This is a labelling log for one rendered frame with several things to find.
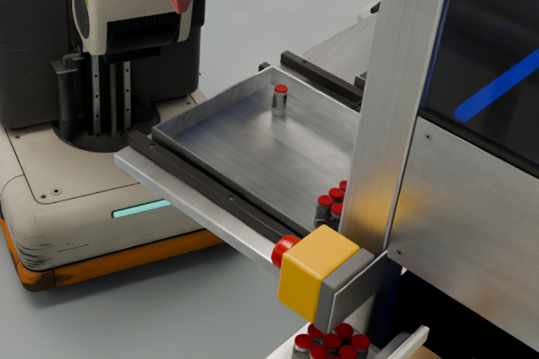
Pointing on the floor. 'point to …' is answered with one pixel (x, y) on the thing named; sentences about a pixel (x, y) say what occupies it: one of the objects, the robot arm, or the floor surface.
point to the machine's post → (393, 109)
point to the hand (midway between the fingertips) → (180, 6)
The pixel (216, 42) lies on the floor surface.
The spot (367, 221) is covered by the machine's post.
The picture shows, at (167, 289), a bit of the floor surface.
